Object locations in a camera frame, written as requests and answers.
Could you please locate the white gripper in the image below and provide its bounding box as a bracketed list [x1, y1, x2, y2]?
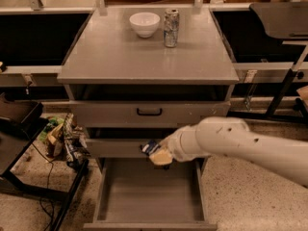
[149, 126, 206, 166]

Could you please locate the pile of snack bags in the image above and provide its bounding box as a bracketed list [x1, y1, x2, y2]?
[38, 113, 89, 170]

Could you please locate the grey top drawer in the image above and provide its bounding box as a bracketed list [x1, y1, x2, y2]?
[68, 84, 232, 129]

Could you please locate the black tray table left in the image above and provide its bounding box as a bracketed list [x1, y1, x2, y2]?
[0, 93, 89, 231]

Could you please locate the grey bottom drawer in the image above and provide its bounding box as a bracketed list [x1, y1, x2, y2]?
[83, 158, 218, 231]

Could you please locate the grey drawer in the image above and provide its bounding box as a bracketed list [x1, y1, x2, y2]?
[83, 158, 218, 231]
[86, 127, 175, 158]
[68, 84, 232, 129]

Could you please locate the dark blue rxbar wrapper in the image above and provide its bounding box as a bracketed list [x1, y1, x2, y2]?
[141, 141, 161, 156]

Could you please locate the grey drawer cabinet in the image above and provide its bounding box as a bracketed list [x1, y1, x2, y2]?
[57, 5, 241, 178]

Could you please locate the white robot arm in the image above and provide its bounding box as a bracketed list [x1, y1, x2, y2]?
[143, 116, 308, 187]

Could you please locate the white ceramic bowl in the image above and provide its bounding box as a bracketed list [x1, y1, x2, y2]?
[129, 13, 161, 39]

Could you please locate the grey middle drawer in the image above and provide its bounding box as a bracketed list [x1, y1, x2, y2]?
[86, 127, 175, 158]

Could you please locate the black cable on floor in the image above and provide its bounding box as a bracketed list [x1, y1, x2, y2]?
[30, 141, 56, 231]

